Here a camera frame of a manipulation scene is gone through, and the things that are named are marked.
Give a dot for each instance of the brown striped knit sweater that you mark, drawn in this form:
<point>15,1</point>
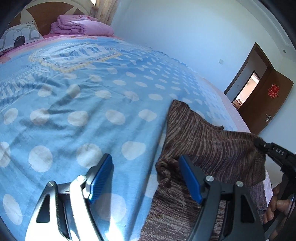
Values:
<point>227,156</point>

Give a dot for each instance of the folded purple quilt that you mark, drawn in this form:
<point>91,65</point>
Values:
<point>80,25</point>

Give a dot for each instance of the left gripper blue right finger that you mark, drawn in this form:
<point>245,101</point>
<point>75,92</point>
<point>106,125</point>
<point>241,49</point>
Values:
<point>241,220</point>

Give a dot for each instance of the brown wooden door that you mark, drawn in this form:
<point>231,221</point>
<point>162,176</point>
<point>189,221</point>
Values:
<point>258,104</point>

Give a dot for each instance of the right hand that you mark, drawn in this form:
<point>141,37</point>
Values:
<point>276,204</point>

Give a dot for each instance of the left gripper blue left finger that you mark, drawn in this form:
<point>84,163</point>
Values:
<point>63,210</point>

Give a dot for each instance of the red double happiness decal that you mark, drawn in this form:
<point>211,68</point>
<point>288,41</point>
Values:
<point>273,91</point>

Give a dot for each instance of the grey patterned pillow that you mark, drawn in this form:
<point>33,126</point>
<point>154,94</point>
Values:
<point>19,35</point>

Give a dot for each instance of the beige curtain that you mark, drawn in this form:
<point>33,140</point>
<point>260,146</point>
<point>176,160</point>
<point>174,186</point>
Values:
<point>104,10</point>

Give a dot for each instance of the blue polka dot bedspread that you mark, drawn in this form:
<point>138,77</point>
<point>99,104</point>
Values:
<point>67,100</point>

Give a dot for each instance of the wooden headboard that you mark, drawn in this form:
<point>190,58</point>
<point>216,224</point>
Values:
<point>44,13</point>

